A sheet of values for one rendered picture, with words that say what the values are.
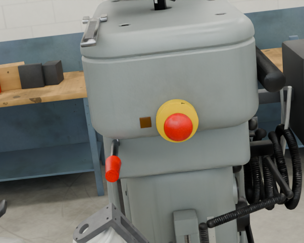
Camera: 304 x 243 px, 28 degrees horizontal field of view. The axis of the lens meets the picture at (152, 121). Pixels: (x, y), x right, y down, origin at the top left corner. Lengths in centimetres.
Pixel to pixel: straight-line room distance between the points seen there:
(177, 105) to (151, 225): 31
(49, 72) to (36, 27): 60
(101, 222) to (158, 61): 24
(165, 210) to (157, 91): 28
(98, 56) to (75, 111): 465
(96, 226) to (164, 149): 27
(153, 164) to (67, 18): 439
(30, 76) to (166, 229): 393
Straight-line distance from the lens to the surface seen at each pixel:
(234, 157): 101
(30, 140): 565
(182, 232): 105
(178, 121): 82
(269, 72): 91
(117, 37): 85
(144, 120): 87
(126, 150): 99
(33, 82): 495
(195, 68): 86
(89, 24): 92
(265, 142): 116
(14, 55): 546
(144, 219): 109
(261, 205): 100
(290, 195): 103
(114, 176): 86
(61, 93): 465
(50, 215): 475
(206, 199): 107
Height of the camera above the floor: 203
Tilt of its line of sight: 18 degrees down
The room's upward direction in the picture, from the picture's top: 7 degrees counter-clockwise
